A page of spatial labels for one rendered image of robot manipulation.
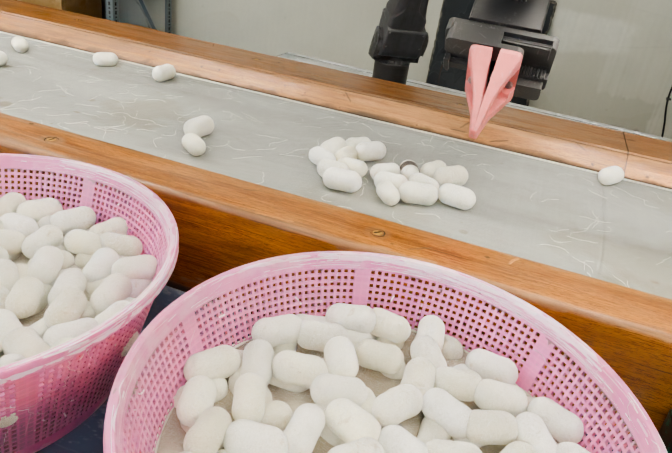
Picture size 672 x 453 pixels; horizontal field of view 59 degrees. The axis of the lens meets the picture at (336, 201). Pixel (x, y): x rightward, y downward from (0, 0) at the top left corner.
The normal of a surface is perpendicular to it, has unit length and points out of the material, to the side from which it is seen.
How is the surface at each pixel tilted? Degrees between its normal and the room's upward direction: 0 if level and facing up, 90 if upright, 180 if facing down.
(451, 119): 45
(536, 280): 0
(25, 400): 108
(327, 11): 90
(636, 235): 0
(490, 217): 0
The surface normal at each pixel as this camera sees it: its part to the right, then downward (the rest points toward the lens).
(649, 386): -0.33, 0.38
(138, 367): 0.99, -0.09
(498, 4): -0.12, -0.42
